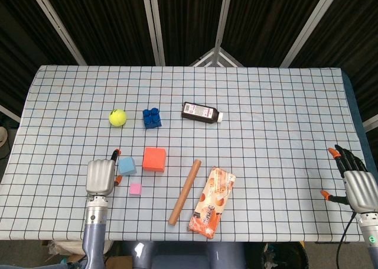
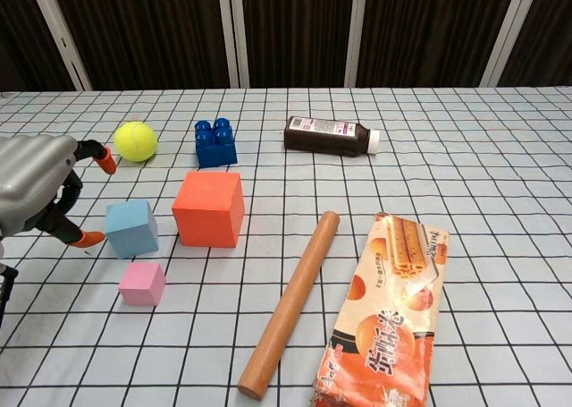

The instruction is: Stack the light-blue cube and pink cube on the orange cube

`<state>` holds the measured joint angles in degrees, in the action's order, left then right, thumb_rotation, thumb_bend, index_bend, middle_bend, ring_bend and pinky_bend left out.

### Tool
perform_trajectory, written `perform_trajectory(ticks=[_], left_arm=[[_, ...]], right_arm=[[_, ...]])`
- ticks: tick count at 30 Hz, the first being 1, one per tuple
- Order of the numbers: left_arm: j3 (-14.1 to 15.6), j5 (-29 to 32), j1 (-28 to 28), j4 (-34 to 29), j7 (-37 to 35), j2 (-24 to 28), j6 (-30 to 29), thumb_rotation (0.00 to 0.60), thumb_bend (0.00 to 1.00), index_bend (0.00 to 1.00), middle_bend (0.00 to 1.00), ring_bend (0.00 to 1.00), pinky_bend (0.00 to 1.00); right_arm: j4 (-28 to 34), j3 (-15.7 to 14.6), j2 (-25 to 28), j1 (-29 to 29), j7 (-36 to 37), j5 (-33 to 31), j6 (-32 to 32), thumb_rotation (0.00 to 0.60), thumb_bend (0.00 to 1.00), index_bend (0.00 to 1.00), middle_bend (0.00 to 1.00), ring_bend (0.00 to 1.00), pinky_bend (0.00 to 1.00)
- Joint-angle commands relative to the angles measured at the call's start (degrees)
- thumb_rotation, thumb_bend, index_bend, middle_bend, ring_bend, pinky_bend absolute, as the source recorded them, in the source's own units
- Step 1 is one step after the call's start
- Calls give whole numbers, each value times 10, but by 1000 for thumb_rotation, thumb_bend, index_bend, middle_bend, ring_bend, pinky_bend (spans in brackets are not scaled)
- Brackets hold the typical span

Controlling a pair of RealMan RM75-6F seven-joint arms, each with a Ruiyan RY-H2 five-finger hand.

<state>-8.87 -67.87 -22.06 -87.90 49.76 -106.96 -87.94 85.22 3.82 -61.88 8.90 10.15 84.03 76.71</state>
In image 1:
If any brown bottle white cap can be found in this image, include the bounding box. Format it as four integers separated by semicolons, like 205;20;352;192
181;101;224;125

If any white double screen frame post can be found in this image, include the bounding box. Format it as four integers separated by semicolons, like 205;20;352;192
140;0;166;66

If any large orange foam cube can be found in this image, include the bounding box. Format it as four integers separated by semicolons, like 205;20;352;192
142;147;167;173

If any white triangular screen foot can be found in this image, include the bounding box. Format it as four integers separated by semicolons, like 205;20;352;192
188;46;243;68

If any blue-grey robot torso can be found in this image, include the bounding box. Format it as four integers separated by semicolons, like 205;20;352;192
131;241;246;269

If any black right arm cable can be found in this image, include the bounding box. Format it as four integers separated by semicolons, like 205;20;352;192
336;211;357;269

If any medium light blue foam cube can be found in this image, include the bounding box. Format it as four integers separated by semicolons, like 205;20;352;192
118;157;137;176

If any white plastic bag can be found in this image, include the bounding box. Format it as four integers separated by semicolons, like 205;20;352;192
47;239;115;257

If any black trash bin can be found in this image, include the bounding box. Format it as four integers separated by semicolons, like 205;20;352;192
261;242;309;269

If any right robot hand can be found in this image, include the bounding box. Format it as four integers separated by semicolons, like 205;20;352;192
321;144;378;213

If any orange snack package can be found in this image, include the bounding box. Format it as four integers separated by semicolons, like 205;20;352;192
187;166;237;240

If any blue studded toy brick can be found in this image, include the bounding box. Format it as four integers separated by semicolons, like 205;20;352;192
142;107;163;130

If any checkered light blue tablecloth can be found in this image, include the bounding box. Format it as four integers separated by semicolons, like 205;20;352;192
0;64;367;242

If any wooden rolling pin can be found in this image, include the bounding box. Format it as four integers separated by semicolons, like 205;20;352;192
168;159;202;226

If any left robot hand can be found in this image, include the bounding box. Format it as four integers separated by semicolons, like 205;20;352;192
84;148;123;197

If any yellow tennis ball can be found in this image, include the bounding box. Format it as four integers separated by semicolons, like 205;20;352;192
109;109;128;129

